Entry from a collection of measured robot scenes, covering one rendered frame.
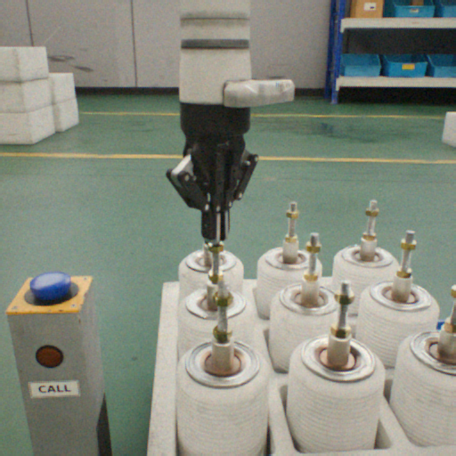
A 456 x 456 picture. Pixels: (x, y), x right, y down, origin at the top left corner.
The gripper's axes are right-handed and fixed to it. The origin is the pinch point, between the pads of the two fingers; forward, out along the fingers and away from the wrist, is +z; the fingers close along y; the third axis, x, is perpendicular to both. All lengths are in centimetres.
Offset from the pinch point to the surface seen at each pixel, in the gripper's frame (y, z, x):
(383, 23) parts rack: -416, -40, -173
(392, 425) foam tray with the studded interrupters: -3.2, 17.5, 22.2
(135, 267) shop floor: -30, 35, -57
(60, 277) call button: 16.7, 2.5, -6.1
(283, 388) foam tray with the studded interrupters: -0.9, 18.3, 10.1
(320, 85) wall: -447, 22, -255
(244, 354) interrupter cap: 5.7, 10.1, 9.4
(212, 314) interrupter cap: 2.5, 10.2, 1.7
